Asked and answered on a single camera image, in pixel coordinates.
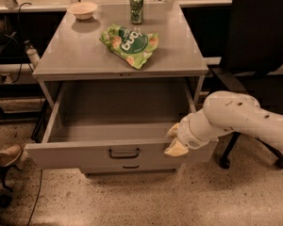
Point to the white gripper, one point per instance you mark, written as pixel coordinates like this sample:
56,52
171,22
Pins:
188,134

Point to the grey top drawer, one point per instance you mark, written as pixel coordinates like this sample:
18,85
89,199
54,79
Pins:
104,123

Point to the grey drawer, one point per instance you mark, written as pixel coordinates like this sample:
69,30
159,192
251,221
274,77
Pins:
104,123
121,168

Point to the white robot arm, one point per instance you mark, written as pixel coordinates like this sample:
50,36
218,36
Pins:
225,112

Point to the grey bottom drawer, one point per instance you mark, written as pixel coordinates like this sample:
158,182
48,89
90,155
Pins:
121,168

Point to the grey drawer cabinet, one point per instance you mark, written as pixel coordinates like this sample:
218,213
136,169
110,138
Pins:
76,54

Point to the green snack bag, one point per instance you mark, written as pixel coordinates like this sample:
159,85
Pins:
133,46

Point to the green soda can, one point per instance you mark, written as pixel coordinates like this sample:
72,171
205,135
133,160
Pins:
136,11

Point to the black office chair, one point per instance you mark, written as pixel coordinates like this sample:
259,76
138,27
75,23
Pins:
254,51

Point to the beige bowl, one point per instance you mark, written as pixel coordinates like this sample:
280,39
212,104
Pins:
82,10

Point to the clear plastic bottle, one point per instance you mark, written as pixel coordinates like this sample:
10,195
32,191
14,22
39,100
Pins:
32,53

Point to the tan shoe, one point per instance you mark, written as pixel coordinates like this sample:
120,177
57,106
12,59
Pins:
10,155

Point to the white wall outlet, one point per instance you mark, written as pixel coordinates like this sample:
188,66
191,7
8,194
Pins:
5,78

